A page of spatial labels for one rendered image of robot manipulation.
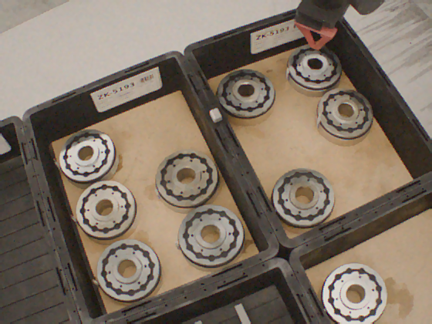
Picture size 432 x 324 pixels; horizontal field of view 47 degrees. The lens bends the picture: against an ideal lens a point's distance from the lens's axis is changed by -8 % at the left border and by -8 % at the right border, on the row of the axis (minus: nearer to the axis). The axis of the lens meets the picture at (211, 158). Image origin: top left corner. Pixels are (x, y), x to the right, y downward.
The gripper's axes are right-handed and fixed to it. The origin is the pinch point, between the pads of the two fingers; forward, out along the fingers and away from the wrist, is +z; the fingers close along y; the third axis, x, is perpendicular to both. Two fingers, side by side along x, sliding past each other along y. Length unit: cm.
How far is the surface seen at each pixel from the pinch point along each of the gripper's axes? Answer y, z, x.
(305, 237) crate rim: -34.0, 1.7, -12.4
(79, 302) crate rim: -58, 1, 11
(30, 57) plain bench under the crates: -16, 24, 66
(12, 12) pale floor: 33, 94, 154
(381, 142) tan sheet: -8.1, 12.0, -16.6
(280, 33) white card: 1.0, 5.7, 8.2
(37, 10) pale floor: 39, 94, 143
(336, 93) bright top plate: -4.4, 9.0, -5.7
